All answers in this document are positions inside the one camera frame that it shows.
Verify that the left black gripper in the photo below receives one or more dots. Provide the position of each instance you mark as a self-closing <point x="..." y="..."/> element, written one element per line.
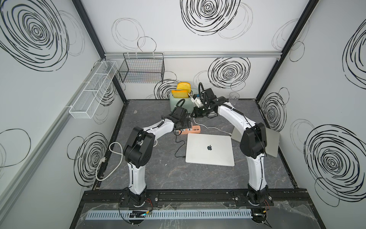
<point x="185" y="126"/>

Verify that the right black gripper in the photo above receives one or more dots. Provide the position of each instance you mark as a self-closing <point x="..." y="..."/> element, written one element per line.
<point x="197" y="115"/>

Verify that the pink power strip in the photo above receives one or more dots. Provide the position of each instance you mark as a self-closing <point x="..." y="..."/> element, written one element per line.
<point x="196" y="129"/>

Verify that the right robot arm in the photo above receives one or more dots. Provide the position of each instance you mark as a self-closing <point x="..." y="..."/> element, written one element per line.
<point x="253" y="141"/>

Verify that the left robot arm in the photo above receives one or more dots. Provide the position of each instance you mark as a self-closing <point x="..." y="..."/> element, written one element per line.
<point x="139" y="148"/>

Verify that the silver laptop centre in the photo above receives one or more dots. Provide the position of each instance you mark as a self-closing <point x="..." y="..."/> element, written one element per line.
<point x="209" y="150"/>

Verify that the grey laptop right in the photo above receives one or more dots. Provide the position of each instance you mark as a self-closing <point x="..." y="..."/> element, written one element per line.
<point x="273" y="138"/>

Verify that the mint green toaster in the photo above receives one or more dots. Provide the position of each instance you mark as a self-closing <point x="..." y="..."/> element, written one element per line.
<point x="184" y="102"/>

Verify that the front yellow toast slice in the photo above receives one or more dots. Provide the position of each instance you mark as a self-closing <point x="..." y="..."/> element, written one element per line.
<point x="180" y="94"/>

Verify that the yellow toast slice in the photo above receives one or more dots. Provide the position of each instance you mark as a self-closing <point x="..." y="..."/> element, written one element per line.
<point x="180" y="94"/>
<point x="184" y="86"/>

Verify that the clear drinking glass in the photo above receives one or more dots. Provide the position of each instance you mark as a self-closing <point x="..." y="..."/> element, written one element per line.
<point x="234" y="97"/>

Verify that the rear yellow toast slice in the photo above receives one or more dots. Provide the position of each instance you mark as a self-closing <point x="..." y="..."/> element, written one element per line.
<point x="184" y="86"/>

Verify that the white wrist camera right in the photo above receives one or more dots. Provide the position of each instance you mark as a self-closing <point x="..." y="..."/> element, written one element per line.
<point x="196" y="101"/>

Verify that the black wire basket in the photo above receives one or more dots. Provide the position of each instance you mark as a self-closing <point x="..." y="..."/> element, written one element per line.
<point x="142" y="68"/>

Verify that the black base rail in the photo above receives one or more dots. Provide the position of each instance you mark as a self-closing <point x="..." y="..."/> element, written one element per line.
<point x="158" y="197"/>

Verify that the white wire shelf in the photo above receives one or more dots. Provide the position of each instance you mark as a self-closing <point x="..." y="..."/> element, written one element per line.
<point x="96" y="87"/>

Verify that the grey slotted cable duct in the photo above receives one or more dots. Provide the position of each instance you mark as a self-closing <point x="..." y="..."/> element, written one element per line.
<point x="169" y="214"/>

